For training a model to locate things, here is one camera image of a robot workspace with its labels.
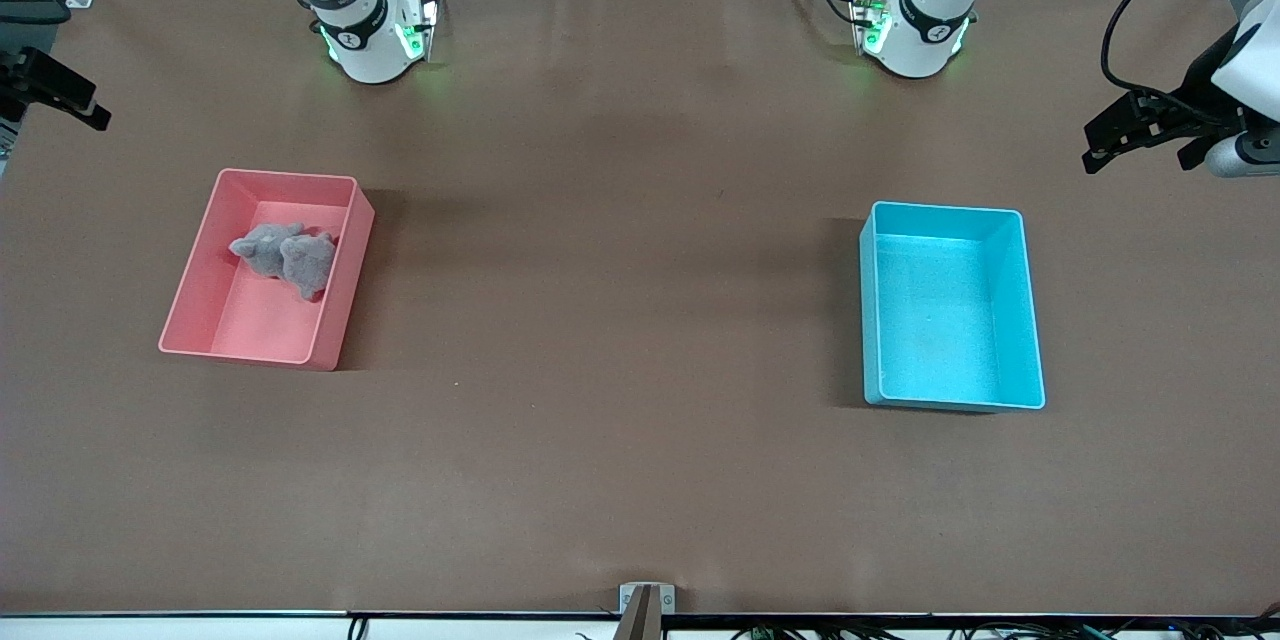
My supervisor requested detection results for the grey plush toy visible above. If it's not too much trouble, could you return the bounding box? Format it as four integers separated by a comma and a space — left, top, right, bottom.
280, 232, 338, 303
228, 223, 306, 279

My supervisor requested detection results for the blue plastic box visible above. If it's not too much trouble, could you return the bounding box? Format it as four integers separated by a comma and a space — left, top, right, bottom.
858, 201, 1047, 413

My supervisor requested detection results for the pink plastic box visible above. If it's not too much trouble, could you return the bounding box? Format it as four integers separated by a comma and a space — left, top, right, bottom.
158, 168, 376, 371

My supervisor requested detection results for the brown table cover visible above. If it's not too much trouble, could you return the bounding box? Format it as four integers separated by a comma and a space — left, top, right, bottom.
0, 0, 1280, 617

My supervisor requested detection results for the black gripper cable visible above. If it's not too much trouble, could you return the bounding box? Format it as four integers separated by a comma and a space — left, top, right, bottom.
1099, 0, 1247, 101

